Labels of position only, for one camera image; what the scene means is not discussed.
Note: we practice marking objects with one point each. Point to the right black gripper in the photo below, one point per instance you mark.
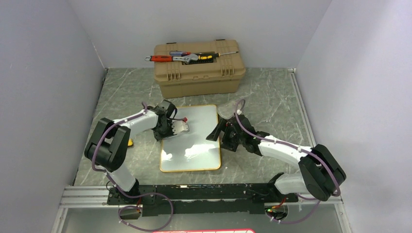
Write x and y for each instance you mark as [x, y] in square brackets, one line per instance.
[224, 126]

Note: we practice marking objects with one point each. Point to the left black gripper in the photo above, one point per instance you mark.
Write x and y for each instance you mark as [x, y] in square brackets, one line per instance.
[158, 137]

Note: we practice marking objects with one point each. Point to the yellow framed whiteboard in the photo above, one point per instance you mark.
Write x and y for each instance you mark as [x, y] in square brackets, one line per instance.
[190, 151]

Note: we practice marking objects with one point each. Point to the grey mesh scrubbing pad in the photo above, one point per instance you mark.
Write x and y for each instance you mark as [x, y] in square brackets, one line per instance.
[229, 109]

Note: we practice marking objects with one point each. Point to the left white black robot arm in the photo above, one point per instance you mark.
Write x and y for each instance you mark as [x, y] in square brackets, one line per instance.
[108, 145]

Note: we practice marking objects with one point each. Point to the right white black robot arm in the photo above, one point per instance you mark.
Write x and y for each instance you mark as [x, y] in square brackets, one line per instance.
[319, 174]

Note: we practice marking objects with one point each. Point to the tan plastic toolbox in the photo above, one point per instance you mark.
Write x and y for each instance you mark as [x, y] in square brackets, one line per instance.
[202, 77]

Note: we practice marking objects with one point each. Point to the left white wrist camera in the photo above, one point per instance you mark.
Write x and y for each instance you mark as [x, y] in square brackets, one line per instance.
[180, 126]

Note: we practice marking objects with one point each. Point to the red handled adjustable wrench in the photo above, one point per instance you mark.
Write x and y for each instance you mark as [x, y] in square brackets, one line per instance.
[168, 58]

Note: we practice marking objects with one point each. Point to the blue red handled screwdriver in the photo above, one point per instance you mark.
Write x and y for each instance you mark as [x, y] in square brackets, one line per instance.
[179, 53]

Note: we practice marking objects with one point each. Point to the yellow black handled screwdriver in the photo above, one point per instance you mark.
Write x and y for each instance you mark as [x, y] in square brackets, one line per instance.
[212, 55]

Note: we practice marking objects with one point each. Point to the black aluminium base frame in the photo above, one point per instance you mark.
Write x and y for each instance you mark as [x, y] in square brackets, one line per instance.
[252, 198]

